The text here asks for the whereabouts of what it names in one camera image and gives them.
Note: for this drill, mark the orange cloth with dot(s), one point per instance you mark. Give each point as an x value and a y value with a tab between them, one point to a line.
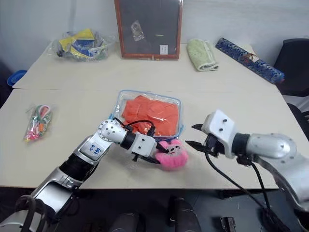
152	113

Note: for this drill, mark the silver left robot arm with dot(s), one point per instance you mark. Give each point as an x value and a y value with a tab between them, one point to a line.
91	151

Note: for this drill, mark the folded green towel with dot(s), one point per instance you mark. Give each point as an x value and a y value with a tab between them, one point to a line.
202	54

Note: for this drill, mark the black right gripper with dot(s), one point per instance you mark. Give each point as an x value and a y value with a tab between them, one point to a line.
213	145

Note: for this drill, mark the black chair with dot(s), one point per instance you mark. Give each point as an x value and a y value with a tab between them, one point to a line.
293	65

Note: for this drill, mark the clear plastic pouch blue trim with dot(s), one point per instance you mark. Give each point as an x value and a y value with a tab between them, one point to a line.
147	113

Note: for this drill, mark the clear bag of colourful trinkets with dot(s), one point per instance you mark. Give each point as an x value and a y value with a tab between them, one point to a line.
38	123

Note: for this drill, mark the white label on blackboard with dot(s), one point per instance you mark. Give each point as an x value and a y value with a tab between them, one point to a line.
164	49

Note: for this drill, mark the blue bowl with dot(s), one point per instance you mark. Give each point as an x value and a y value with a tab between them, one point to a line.
15	77

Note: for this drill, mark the wood-framed blackboard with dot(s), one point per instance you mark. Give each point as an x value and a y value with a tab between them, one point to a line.
148	26

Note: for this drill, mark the small black block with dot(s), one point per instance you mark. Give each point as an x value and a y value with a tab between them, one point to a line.
228	224

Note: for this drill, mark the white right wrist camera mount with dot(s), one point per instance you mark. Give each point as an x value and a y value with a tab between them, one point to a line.
220	128

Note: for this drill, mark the black chair armrest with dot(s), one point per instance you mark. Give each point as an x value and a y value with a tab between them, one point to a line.
300	120

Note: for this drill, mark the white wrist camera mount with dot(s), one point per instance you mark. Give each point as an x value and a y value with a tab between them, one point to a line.
143	145
220	128

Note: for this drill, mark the clear bag yellow blue items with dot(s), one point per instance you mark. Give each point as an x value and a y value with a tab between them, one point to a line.
79	46

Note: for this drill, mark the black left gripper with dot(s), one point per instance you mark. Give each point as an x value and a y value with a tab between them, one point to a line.
135	157

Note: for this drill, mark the blue patterned long roll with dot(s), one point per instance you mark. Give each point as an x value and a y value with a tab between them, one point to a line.
251	59

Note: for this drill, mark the pink plush toy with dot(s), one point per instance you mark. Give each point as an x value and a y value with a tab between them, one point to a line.
172	157

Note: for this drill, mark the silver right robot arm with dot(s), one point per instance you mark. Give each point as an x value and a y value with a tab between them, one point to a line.
275	149

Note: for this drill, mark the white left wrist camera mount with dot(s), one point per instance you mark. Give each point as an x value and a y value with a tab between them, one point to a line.
143	145

